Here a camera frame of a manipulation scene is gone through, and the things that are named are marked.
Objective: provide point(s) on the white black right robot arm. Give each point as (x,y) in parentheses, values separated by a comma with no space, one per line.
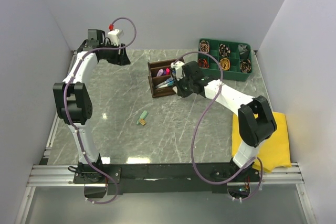
(255,118)

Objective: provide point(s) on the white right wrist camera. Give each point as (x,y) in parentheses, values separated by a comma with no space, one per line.
(177,70)

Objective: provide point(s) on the pink highlighter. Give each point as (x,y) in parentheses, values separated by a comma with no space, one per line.
(167,71)

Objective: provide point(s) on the pink black floral rolled tie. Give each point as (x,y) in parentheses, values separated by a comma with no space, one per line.
(204,46)

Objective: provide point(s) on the brown wooden desk organizer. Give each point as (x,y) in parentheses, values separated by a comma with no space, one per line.
(153,68)

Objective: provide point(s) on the lilac pen case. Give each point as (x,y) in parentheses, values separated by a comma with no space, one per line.
(160,73)

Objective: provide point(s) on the orange navy striped rolled tie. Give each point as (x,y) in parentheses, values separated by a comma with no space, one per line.
(203,63)

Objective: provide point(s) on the dark patterned rolled tie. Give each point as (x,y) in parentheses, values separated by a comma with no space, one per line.
(224,50)

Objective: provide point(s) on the yellow folded cloth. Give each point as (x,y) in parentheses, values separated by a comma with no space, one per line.
(275,151)

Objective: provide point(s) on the green divided storage tray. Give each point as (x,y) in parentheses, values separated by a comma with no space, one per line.
(213,59)

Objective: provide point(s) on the green cap white marker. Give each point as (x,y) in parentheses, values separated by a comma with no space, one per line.
(164,85)

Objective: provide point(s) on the grey folded cloth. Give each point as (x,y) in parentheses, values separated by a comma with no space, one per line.
(244,51)

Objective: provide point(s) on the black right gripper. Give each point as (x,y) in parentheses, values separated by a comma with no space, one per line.
(180,92)

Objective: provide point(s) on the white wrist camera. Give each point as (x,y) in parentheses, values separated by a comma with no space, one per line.
(177,70)
(114,36)

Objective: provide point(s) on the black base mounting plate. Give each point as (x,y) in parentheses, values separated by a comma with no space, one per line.
(124,183)

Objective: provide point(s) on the aluminium frame rail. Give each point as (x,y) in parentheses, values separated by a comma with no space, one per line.
(59,175)

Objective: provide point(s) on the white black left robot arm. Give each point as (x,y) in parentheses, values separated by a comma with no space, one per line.
(72,100)

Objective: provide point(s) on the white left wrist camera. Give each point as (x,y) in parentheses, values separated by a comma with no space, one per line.
(114,36)

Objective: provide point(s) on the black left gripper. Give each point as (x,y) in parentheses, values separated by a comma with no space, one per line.
(122,59)

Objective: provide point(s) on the yellow patterned rolled tie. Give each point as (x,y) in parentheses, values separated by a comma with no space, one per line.
(225,63)

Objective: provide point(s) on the black beige floral rolled tie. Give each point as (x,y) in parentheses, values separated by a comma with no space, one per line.
(245,66)

